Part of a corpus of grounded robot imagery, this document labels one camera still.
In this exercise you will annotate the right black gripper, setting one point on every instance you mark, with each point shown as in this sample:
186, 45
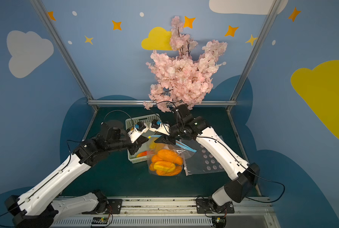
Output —
167, 136

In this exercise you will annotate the red orange mango front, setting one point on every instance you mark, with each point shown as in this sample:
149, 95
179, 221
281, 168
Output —
142, 154

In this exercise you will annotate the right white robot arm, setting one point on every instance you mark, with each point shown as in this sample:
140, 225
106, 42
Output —
243, 175

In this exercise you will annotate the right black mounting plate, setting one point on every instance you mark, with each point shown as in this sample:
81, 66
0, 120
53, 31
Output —
207, 206

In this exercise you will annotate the small circuit board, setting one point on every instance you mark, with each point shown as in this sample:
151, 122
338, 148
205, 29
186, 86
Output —
99, 221

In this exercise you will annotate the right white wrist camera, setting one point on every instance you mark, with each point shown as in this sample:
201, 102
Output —
158, 126

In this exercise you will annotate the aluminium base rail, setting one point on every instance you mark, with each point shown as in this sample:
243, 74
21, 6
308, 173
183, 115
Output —
178, 212

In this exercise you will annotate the pink cherry blossom tree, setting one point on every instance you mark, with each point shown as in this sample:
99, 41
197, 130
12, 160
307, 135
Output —
180, 79

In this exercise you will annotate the clear blue-zip bag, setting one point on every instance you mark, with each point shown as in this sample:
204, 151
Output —
179, 148

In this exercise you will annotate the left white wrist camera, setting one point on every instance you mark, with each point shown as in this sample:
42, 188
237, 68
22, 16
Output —
137, 130

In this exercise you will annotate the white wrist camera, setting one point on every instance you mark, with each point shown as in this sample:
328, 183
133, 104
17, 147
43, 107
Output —
158, 126
137, 130

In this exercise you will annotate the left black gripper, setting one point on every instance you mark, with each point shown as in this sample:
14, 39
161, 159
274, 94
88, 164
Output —
134, 143

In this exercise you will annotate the clear pink-dotted zip bag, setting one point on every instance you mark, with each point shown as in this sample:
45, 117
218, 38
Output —
201, 161

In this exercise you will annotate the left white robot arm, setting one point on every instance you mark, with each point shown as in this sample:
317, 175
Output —
39, 208

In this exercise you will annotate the black mounting plate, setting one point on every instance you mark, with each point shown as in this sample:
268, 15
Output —
108, 206
207, 206

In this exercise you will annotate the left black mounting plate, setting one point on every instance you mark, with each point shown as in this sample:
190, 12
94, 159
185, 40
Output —
108, 206

